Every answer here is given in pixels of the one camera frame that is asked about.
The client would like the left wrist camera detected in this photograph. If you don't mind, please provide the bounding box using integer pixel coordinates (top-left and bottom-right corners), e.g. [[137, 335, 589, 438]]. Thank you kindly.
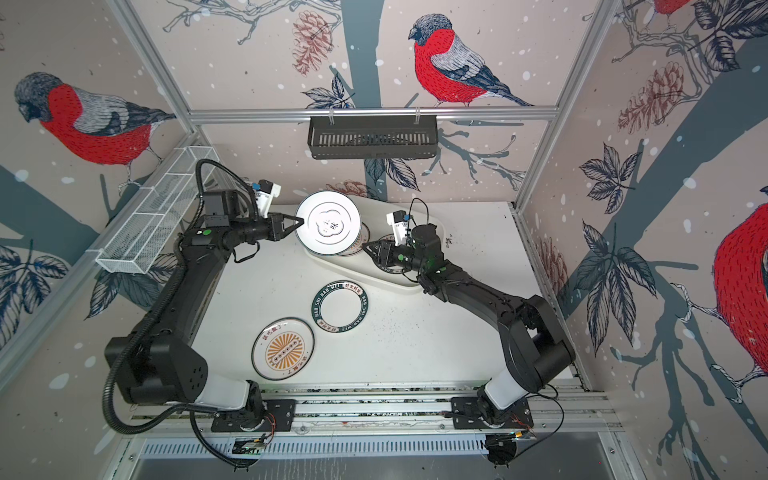
[[252, 179, 281, 218]]

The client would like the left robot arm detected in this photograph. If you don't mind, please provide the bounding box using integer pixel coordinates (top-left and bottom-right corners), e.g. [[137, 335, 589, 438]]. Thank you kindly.
[[102, 213, 304, 411]]

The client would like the white plastic bin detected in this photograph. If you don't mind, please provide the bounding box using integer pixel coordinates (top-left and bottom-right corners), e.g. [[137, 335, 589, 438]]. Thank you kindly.
[[304, 197, 418, 294]]

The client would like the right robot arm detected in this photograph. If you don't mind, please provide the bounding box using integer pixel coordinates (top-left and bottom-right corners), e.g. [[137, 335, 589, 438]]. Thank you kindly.
[[363, 224, 575, 419]]

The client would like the white black line plate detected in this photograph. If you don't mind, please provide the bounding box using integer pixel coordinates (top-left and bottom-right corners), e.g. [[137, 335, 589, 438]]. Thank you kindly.
[[296, 191, 362, 256]]

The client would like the white mesh wall shelf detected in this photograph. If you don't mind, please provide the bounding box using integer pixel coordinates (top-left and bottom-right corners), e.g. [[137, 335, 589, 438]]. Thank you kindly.
[[96, 146, 219, 274]]

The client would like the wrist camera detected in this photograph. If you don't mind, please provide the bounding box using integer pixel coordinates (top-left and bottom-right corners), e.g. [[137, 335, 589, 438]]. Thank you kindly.
[[252, 179, 281, 218], [386, 210, 410, 246]]

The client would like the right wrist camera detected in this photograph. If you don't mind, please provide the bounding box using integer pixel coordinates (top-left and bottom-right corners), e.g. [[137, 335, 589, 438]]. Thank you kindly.
[[386, 210, 410, 246]]

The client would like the black corrugated cable conduit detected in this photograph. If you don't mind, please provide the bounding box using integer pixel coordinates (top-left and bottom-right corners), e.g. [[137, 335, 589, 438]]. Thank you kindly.
[[100, 269, 193, 436]]

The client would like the black hanging wire basket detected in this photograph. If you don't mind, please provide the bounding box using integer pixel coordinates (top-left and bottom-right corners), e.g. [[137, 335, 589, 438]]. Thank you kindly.
[[307, 115, 439, 160]]

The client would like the green rim plate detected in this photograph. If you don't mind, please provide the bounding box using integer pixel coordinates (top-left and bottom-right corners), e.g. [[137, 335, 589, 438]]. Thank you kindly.
[[375, 234, 409, 274], [311, 280, 369, 333]]

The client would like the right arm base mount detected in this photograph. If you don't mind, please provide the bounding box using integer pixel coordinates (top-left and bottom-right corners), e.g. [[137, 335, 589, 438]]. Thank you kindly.
[[443, 396, 533, 430]]

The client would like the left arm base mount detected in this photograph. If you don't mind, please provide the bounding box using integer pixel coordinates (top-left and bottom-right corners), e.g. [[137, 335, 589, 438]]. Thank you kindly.
[[211, 399, 296, 433]]

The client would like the orange sunburst plate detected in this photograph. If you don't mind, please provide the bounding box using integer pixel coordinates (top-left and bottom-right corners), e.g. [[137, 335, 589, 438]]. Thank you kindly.
[[339, 223, 370, 257], [251, 317, 315, 381]]

